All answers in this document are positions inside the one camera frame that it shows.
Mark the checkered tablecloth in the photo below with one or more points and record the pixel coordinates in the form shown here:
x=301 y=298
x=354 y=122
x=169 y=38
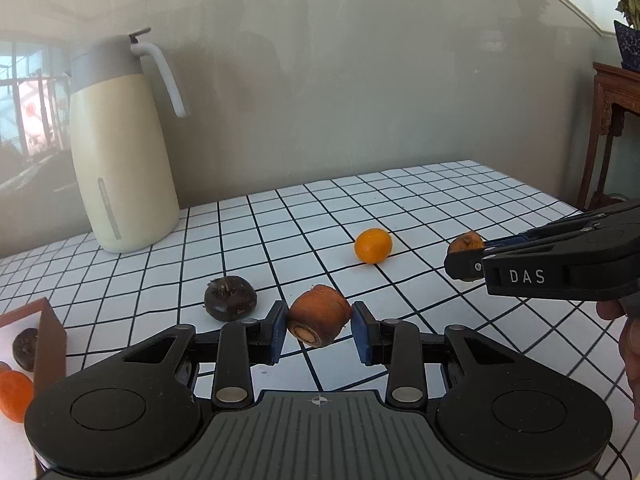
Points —
x=287 y=240

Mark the large orange tangerine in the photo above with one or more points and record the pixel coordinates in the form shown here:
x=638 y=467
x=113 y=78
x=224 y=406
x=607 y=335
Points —
x=16 y=393

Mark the dark mangosteen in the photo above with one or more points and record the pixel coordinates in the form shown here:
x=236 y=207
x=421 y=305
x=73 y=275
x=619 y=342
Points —
x=24 y=349
x=229 y=298

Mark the blue plant pot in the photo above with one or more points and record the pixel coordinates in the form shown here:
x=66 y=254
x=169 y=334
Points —
x=628 y=40

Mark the brown shallow cardboard box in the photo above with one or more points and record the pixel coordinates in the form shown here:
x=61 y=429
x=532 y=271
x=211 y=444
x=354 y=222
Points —
x=17 y=459

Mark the person's right hand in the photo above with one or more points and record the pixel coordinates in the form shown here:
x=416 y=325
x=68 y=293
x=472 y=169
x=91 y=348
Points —
x=629 y=345

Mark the brown cylinder fruit small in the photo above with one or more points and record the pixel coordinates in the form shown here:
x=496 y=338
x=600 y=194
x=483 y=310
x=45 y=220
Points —
x=463 y=261

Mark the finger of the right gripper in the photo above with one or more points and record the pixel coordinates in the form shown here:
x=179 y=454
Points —
x=611 y=215
x=564 y=260

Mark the dark wooden side table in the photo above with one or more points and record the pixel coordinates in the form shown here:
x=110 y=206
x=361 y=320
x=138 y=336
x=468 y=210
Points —
x=615 y=93

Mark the cream thermos jug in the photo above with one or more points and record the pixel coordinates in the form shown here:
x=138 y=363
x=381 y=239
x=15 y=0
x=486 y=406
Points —
x=117 y=142

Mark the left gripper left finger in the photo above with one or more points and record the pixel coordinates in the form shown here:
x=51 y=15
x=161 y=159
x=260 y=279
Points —
x=243 y=344

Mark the brown cylinder fruit large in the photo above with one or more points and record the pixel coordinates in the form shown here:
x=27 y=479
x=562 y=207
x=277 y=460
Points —
x=318 y=316

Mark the small orange kumquat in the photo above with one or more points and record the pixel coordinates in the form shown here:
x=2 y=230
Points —
x=373 y=246

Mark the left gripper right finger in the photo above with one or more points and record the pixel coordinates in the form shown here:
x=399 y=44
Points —
x=396 y=345

